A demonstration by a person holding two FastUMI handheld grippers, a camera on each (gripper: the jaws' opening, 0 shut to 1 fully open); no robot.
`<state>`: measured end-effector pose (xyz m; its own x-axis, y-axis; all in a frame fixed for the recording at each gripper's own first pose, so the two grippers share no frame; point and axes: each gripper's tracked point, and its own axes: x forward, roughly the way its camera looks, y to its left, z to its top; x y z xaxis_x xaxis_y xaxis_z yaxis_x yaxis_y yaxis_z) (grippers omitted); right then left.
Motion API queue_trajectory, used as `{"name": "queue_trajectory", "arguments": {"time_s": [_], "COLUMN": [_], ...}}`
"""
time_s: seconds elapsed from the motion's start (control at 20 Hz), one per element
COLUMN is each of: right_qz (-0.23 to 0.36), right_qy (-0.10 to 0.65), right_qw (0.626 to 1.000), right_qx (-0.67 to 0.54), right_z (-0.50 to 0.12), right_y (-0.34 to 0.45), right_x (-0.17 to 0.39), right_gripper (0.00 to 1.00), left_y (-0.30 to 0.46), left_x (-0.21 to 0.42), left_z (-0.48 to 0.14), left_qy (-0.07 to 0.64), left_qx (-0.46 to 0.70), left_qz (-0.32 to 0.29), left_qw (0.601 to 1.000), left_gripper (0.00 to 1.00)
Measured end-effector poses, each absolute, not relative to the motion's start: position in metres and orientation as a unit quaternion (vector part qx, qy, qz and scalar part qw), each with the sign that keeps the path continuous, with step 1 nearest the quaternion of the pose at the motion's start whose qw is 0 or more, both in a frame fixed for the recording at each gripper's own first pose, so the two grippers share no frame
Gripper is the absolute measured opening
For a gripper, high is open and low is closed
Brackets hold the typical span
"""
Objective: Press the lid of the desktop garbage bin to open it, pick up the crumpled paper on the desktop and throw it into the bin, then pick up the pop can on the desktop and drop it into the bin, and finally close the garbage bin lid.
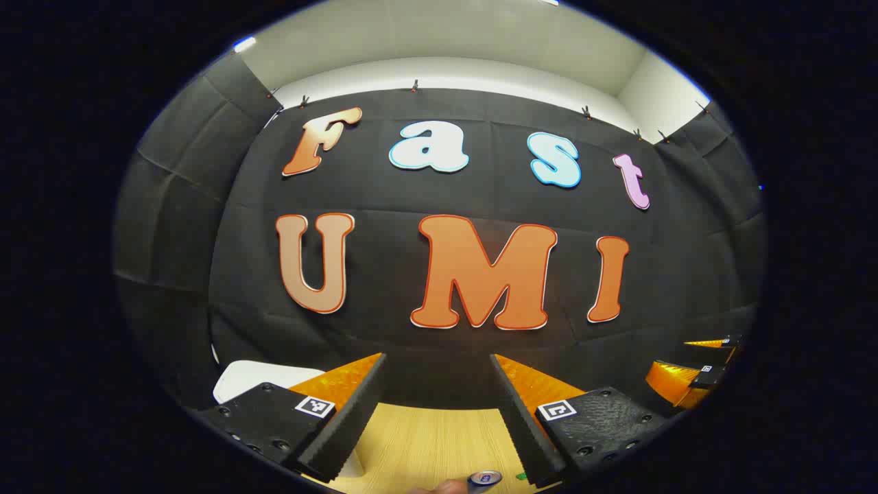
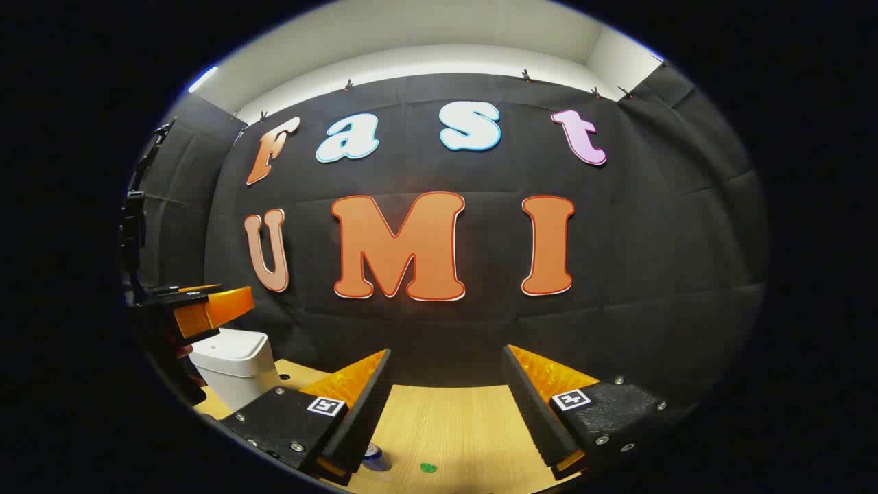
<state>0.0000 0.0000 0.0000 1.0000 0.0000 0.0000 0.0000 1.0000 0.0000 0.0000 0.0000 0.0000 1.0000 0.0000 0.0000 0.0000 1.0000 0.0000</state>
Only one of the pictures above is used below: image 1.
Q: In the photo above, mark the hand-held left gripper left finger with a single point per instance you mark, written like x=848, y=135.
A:
x=357, y=425

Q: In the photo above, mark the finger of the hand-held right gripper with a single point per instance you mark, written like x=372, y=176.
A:
x=720, y=351
x=675, y=384

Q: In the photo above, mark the ceiling light panel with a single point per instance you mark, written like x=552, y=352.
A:
x=244, y=44

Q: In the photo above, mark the white desktop garbage bin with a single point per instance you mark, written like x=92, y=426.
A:
x=254, y=377

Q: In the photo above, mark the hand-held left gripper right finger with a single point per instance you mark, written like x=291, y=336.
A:
x=518, y=425

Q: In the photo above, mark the silver blue pop can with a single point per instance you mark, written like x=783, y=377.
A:
x=485, y=477

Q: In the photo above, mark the black backdrop cloth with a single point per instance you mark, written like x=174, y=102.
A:
x=384, y=199

